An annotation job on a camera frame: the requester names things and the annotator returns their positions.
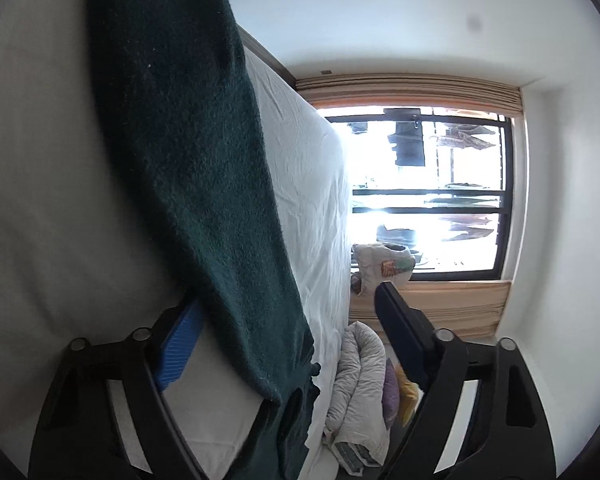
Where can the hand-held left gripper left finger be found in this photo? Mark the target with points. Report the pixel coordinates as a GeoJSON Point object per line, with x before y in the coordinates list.
{"type": "Point", "coordinates": [180, 345]}

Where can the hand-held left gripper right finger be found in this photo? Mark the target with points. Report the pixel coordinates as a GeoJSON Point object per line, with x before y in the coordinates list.
{"type": "Point", "coordinates": [405, 330]}

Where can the dark green knit sweater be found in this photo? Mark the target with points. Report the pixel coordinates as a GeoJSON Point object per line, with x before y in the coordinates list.
{"type": "Point", "coordinates": [190, 160]}

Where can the dark hanging clothes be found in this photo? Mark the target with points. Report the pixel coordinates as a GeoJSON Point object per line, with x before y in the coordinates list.
{"type": "Point", "coordinates": [410, 145]}

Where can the orange-beige curtain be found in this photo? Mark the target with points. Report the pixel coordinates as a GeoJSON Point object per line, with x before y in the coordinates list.
{"type": "Point", "coordinates": [455, 305]}
{"type": "Point", "coordinates": [410, 92]}

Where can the purple pillow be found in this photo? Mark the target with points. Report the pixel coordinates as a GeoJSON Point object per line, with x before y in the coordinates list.
{"type": "Point", "coordinates": [390, 390]}

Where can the beige puffer jacket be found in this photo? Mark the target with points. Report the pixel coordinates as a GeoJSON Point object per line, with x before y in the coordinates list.
{"type": "Point", "coordinates": [380, 265]}

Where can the yellow pillow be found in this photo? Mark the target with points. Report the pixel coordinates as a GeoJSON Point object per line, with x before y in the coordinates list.
{"type": "Point", "coordinates": [409, 400]}

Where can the grey quilted duvet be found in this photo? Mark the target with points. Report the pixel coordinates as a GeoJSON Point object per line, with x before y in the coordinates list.
{"type": "Point", "coordinates": [355, 390]}

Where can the black-framed window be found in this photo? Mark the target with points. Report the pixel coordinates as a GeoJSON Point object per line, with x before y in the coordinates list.
{"type": "Point", "coordinates": [465, 200]}

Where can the bed with white sheet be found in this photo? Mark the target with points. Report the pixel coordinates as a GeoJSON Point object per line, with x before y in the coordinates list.
{"type": "Point", "coordinates": [40, 185]}

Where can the brown wooden headboard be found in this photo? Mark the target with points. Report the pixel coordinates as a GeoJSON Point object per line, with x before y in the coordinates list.
{"type": "Point", "coordinates": [272, 57]}

